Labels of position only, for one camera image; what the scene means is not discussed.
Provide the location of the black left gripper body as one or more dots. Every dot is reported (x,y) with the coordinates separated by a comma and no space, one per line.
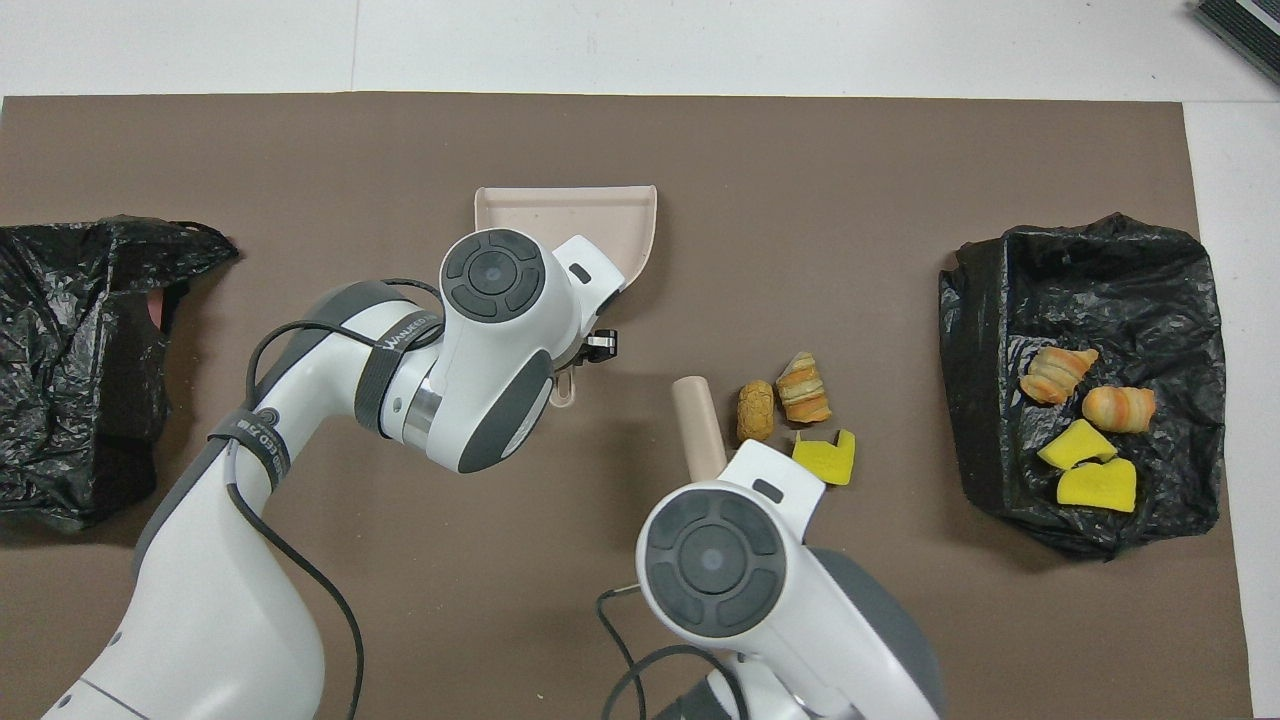
(578,357)

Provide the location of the beige hand brush black bristles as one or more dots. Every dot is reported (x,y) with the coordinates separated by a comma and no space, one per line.
(697,420)

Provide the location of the beige plastic dustpan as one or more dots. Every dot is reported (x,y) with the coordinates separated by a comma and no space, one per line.
(560,215)

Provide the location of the brown round textured bread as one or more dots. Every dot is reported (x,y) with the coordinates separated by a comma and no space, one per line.
(755,412)

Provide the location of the orange striped toy croissant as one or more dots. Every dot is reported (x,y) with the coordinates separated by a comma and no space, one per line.
(803,390)
(1118,410)
(1055,375)

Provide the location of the notched yellow green sponge piece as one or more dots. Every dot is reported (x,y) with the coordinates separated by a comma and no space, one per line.
(830,460)

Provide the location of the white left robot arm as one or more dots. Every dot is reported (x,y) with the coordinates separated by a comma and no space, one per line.
(200,600)

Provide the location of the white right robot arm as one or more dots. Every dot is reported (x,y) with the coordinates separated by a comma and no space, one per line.
(720,560)

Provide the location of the red bin box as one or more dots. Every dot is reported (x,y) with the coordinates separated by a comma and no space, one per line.
(157,308)

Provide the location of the black trash bag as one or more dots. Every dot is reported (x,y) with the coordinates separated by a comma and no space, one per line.
(1080,280)
(60,420)

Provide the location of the brown table mat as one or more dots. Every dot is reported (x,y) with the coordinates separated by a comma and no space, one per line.
(900,160)

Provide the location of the dark ribbed object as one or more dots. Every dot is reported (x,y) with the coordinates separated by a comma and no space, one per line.
(1250,25)

